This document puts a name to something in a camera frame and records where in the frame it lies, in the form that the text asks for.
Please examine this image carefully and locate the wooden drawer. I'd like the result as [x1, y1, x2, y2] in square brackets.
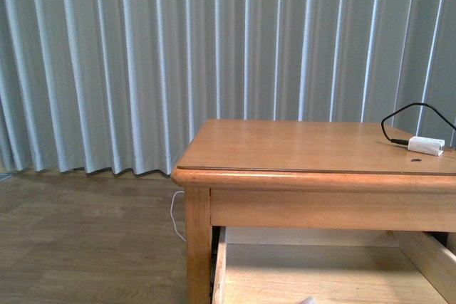
[212, 227, 455, 303]

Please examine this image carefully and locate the pink marker with white cap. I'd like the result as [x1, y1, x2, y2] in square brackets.
[299, 296, 316, 304]

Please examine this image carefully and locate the wooden nightstand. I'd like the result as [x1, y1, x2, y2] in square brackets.
[172, 120, 455, 303]

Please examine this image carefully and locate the light grey pleated curtain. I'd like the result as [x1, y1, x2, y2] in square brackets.
[1, 0, 455, 174]

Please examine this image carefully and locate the white adapter box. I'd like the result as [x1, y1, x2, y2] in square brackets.
[408, 136, 445, 157]

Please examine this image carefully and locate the white charging cable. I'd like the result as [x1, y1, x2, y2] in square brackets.
[170, 191, 187, 243]

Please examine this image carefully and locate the black cable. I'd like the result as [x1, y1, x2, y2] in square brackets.
[380, 103, 456, 147]

